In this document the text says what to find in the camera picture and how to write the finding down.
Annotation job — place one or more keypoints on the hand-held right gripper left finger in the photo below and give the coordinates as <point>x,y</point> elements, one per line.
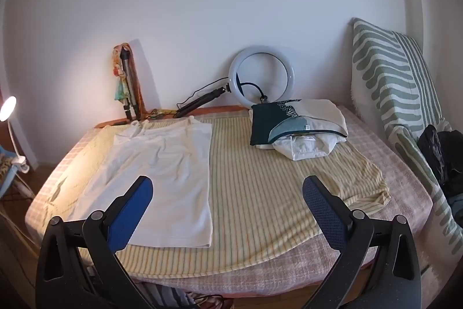
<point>126,218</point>

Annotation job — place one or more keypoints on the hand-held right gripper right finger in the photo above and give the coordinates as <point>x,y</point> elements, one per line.
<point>325,215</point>

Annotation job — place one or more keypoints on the white tank top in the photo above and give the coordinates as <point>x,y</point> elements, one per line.
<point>170,178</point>

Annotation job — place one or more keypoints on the yellow striped blanket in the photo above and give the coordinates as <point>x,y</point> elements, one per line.
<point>260,204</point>

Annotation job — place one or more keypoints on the white folded garment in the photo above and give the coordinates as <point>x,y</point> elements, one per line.
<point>304,149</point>

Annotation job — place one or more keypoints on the striped cloth under bed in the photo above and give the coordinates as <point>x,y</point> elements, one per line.
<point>170,296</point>

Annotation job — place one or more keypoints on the teal printed folded cloth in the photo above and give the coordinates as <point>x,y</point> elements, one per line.
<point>262,124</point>

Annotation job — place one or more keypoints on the black clothing bundle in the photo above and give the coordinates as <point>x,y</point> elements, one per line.
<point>432,149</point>

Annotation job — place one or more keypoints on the light blue chair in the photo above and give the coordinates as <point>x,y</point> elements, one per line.
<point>5,182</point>

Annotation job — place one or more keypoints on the black tripod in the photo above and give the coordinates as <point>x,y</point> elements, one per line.
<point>202,101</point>

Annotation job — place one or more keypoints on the grey tripod pole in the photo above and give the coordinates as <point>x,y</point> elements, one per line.
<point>126,77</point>

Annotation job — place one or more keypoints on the green striped white cushion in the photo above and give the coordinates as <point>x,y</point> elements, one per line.
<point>387,77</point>

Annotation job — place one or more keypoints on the white clip desk lamp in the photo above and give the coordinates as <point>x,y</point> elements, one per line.
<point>8,108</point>

